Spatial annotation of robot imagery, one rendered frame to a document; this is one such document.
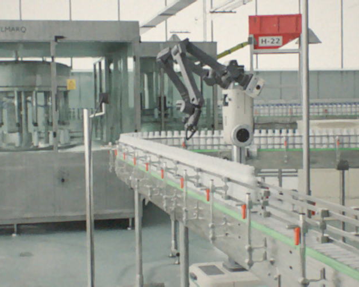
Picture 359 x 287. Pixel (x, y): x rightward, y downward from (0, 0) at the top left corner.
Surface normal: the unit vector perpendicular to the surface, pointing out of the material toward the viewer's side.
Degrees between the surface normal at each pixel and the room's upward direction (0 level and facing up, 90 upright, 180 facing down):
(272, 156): 90
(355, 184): 90
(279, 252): 90
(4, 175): 90
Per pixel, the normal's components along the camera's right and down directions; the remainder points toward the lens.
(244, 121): 0.22, 0.23
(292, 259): -0.98, 0.03
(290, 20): -0.09, 0.04
